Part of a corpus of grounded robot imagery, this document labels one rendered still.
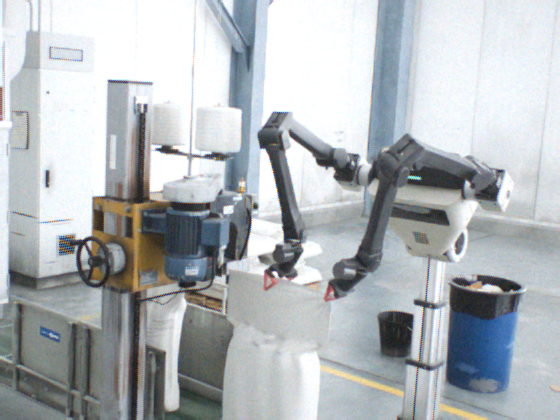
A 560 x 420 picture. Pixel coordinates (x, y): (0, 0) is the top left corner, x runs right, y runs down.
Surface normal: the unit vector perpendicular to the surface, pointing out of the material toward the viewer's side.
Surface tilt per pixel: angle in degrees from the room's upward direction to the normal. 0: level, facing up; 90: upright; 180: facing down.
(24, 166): 90
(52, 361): 90
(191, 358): 90
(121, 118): 90
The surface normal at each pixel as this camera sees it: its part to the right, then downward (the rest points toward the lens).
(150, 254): 0.78, 0.14
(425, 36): -0.62, 0.08
